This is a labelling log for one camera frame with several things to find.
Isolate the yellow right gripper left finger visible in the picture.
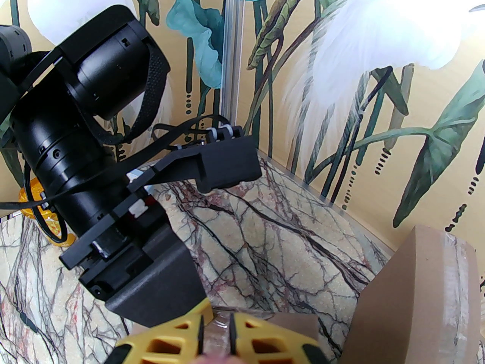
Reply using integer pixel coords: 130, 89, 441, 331
104, 311, 206, 364

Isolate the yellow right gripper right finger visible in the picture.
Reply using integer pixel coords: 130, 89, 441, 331
228, 312, 331, 364

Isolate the brown cardboard box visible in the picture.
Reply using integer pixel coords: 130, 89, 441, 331
341, 225, 483, 364
131, 312, 321, 346

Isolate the yellow plastic item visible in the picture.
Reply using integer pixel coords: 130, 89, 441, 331
19, 177, 72, 246

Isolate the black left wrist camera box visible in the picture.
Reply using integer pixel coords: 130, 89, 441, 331
131, 126, 263, 194

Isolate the aluminium frame post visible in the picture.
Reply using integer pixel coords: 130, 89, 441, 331
221, 0, 247, 128

